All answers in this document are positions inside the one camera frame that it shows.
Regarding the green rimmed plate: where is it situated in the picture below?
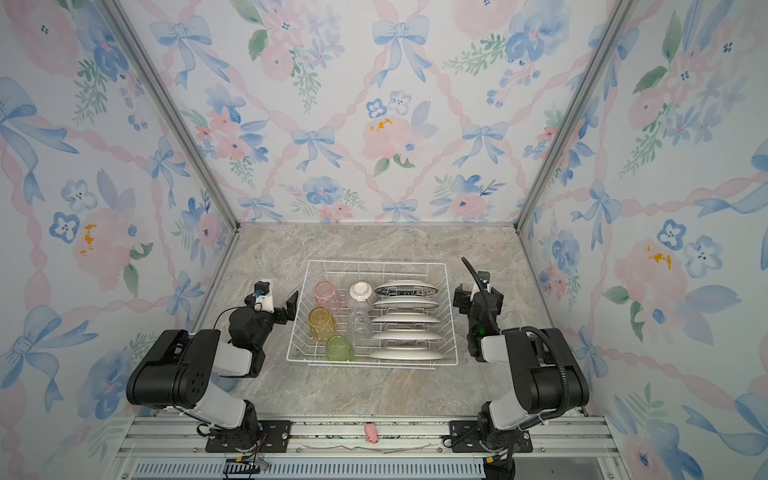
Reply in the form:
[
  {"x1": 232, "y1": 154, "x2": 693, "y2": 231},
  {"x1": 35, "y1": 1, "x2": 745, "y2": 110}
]
[{"x1": 374, "y1": 280, "x2": 439, "y2": 297}]

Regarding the white plate red text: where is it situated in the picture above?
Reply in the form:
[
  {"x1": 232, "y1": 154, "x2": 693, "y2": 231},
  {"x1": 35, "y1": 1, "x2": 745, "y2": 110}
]
[{"x1": 373, "y1": 296, "x2": 440, "y2": 310}]

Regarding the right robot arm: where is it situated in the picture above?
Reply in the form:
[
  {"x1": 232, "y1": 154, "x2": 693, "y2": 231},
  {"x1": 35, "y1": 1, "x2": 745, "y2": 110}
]
[{"x1": 453, "y1": 286, "x2": 590, "y2": 445}]

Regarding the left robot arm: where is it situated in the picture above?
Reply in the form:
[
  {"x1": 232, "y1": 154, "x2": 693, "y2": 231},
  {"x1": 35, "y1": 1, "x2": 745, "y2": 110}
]
[{"x1": 126, "y1": 279, "x2": 299, "y2": 445}]

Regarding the pink plastic cup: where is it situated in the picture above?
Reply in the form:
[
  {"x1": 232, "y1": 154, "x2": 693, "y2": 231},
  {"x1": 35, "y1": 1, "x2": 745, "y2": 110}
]
[{"x1": 313, "y1": 280, "x2": 343, "y2": 311}]

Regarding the yellow plastic cup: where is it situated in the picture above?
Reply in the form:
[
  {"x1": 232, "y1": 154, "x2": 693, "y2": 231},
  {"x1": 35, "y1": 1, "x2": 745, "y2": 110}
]
[{"x1": 308, "y1": 307, "x2": 338, "y2": 343}]

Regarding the green plastic cup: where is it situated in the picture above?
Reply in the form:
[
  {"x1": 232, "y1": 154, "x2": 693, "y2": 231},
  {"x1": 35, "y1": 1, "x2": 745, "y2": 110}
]
[{"x1": 325, "y1": 334, "x2": 355, "y2": 362}]

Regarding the clear glass cup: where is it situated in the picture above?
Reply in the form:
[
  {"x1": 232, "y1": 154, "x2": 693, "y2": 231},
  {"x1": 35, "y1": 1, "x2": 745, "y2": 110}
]
[{"x1": 347, "y1": 303, "x2": 372, "y2": 341}]

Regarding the striped ceramic bowl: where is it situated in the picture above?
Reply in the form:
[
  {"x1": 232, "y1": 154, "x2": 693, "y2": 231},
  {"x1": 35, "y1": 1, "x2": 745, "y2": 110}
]
[{"x1": 349, "y1": 281, "x2": 374, "y2": 302}]

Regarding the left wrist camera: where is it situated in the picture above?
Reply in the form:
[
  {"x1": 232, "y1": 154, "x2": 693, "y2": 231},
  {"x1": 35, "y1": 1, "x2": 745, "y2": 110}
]
[{"x1": 253, "y1": 280, "x2": 275, "y2": 313}]

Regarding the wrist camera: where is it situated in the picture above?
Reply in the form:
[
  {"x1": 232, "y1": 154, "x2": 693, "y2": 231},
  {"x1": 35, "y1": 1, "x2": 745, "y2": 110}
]
[
  {"x1": 253, "y1": 280, "x2": 275, "y2": 313},
  {"x1": 477, "y1": 270, "x2": 491, "y2": 295}
]

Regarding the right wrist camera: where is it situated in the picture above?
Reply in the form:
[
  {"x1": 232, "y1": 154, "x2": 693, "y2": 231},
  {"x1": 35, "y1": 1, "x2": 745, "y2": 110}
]
[{"x1": 477, "y1": 270, "x2": 491, "y2": 295}]

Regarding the black corrugated cable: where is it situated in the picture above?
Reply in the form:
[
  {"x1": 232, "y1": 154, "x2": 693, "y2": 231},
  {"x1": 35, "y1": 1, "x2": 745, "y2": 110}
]
[{"x1": 460, "y1": 256, "x2": 571, "y2": 421}]

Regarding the white wire dish rack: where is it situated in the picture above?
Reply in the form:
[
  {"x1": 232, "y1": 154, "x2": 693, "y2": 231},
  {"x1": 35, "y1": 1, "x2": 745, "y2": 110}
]
[{"x1": 286, "y1": 260, "x2": 458, "y2": 369}]

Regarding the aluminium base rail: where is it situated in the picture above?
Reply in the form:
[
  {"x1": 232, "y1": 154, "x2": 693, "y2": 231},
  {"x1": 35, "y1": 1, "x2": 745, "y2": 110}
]
[{"x1": 106, "y1": 415, "x2": 629, "y2": 479}]

